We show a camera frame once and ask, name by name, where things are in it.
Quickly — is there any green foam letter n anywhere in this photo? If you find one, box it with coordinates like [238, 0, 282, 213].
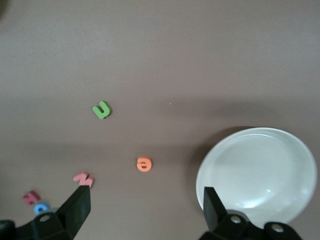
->
[92, 100, 111, 120]

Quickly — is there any beige round plate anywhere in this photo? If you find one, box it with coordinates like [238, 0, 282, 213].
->
[195, 127, 318, 226]

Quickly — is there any pink foam letter w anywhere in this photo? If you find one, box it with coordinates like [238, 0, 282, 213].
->
[73, 171, 95, 189]

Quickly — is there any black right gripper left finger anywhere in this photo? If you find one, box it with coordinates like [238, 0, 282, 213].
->
[0, 186, 91, 240]

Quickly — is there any orange foam letter e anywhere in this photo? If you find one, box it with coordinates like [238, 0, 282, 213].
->
[136, 156, 153, 173]

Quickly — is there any brown paper table cover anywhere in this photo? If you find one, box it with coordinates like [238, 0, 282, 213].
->
[0, 0, 320, 240]

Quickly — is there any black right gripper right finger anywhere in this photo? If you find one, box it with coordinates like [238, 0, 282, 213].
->
[199, 186, 303, 240]

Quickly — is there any red foam letter z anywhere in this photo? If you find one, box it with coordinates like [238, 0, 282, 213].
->
[21, 190, 41, 206]

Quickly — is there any blue foam letter o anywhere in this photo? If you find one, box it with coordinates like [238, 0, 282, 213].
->
[33, 201, 50, 215]

